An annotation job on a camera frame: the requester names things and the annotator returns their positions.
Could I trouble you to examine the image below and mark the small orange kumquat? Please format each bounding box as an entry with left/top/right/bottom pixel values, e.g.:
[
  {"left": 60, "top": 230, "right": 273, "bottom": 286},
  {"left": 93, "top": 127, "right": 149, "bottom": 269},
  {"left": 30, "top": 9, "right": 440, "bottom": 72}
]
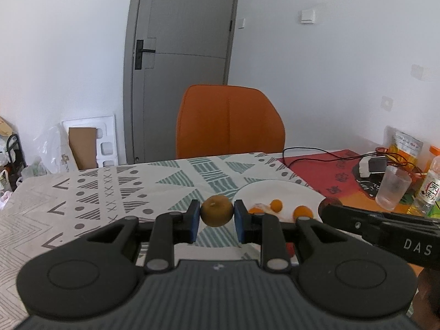
[{"left": 270, "top": 199, "right": 284, "bottom": 213}]

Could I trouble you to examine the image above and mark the white foam packaging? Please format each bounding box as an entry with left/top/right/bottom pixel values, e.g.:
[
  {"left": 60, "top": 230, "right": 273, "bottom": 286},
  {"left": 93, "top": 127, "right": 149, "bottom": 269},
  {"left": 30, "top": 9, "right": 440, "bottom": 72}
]
[{"left": 62, "top": 115, "right": 119, "bottom": 168}]

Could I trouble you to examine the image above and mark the patterned white tablecloth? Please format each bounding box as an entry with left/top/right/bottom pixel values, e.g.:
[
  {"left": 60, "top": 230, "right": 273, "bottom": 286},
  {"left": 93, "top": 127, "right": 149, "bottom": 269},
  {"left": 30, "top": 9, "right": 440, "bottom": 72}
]
[{"left": 1, "top": 152, "right": 313, "bottom": 329}]

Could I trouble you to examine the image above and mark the peeled pomelo piece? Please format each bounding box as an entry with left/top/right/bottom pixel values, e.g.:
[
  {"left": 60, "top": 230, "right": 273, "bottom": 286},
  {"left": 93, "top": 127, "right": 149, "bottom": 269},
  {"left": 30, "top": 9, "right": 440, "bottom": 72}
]
[{"left": 247, "top": 203, "right": 276, "bottom": 215}]

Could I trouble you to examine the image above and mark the brown cardboard piece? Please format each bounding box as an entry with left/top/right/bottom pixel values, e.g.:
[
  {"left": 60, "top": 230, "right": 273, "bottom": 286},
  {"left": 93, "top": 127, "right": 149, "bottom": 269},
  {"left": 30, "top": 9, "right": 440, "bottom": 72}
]
[{"left": 68, "top": 127, "right": 98, "bottom": 170}]

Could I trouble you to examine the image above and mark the white power adapter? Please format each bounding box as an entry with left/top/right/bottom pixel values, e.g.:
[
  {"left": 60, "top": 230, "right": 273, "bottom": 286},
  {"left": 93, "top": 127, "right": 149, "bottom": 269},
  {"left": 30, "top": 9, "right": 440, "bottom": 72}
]
[{"left": 359, "top": 156, "right": 388, "bottom": 178}]

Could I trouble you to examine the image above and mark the black usb cable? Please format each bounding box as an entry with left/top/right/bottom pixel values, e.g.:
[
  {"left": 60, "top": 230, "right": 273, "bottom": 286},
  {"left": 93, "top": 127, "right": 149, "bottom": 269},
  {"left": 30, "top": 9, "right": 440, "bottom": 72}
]
[{"left": 282, "top": 146, "right": 372, "bottom": 166}]

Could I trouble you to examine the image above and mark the orange red cartoon table mat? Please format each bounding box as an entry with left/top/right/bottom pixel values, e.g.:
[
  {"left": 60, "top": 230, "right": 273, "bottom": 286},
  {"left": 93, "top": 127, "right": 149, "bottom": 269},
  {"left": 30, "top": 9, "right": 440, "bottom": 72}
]
[{"left": 277, "top": 148, "right": 440, "bottom": 221}]

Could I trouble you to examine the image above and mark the clear plastic bag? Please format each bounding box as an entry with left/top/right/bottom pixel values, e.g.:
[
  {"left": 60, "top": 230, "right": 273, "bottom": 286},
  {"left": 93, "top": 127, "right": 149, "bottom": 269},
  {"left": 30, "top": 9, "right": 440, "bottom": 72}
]
[{"left": 22, "top": 124, "right": 78, "bottom": 180}]

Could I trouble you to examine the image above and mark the white ceramic bowl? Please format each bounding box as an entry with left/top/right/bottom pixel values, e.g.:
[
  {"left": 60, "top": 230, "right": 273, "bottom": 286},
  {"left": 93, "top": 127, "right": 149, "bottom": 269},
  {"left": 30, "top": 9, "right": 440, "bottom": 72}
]
[{"left": 232, "top": 180, "right": 325, "bottom": 223}]

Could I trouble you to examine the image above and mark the yellow snack bag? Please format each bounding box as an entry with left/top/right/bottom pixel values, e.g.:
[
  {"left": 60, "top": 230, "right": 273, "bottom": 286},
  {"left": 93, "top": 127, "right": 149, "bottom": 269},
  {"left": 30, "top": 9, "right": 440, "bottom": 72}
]
[{"left": 385, "top": 126, "right": 424, "bottom": 171}]

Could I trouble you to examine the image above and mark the white wall switch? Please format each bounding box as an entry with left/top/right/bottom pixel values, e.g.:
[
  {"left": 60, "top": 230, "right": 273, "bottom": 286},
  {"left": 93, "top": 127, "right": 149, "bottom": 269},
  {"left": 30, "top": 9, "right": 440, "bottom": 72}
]
[{"left": 301, "top": 8, "right": 316, "bottom": 24}]

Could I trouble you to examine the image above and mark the black door handle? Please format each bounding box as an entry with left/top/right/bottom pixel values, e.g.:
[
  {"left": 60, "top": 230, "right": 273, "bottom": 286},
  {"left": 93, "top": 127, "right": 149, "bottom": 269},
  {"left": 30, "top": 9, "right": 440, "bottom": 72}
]
[{"left": 134, "top": 40, "right": 156, "bottom": 70}]

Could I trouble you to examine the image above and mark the person's right hand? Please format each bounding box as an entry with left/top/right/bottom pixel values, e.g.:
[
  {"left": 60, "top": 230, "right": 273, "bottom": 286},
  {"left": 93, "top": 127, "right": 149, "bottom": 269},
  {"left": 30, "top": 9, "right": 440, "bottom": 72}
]
[{"left": 410, "top": 267, "right": 439, "bottom": 329}]

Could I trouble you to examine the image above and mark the brown green kiwi fruit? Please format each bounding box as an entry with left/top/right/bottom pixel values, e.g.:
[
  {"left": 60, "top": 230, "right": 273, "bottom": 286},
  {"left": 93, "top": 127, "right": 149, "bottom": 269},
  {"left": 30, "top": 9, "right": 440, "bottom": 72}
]
[{"left": 201, "top": 195, "right": 233, "bottom": 227}]

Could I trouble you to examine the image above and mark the orange lidded container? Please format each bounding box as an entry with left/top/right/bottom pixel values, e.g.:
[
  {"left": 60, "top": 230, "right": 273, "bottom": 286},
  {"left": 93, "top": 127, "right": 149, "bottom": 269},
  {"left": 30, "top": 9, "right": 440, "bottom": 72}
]
[{"left": 425, "top": 145, "right": 440, "bottom": 172}]

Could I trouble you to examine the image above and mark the black bag handle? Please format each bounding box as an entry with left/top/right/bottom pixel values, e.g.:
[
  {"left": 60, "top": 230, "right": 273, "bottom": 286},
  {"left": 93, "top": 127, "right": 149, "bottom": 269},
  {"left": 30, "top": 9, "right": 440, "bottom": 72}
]
[{"left": 6, "top": 133, "right": 27, "bottom": 185}]

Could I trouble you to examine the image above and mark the orange chair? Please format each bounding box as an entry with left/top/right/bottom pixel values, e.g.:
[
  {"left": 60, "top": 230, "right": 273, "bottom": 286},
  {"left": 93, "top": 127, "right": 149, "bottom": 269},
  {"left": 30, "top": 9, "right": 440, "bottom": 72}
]
[{"left": 176, "top": 85, "right": 286, "bottom": 159}]

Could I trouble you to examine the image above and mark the large orange mandarin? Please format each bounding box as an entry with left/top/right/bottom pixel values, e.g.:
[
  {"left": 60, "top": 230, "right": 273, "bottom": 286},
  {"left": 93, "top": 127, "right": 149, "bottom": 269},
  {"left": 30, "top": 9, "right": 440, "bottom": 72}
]
[{"left": 292, "top": 206, "right": 314, "bottom": 221}]

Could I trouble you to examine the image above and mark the white wall socket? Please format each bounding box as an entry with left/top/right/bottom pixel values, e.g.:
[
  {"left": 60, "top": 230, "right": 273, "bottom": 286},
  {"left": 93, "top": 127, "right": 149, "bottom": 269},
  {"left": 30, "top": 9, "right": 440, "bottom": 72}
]
[{"left": 380, "top": 96, "right": 394, "bottom": 112}]

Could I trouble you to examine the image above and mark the red wire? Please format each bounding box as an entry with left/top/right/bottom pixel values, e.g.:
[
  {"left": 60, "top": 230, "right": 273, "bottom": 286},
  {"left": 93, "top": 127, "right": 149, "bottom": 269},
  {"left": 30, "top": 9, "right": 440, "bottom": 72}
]
[{"left": 375, "top": 146, "right": 426, "bottom": 180}]

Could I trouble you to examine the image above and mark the grey door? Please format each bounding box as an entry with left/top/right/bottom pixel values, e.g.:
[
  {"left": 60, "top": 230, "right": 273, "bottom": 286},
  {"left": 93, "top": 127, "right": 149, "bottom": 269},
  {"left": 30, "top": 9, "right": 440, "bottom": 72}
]
[{"left": 123, "top": 0, "right": 237, "bottom": 163}]

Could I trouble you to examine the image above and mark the clear plastic bottle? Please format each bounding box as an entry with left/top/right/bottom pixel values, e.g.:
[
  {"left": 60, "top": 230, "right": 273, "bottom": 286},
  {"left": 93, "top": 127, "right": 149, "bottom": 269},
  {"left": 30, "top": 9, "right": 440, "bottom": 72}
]
[{"left": 408, "top": 156, "right": 440, "bottom": 217}]

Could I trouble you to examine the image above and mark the clear ribbed glass cup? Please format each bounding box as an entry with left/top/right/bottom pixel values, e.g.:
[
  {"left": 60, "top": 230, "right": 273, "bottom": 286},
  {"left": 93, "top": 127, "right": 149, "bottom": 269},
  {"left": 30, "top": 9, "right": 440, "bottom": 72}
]
[{"left": 375, "top": 165, "right": 412, "bottom": 211}]

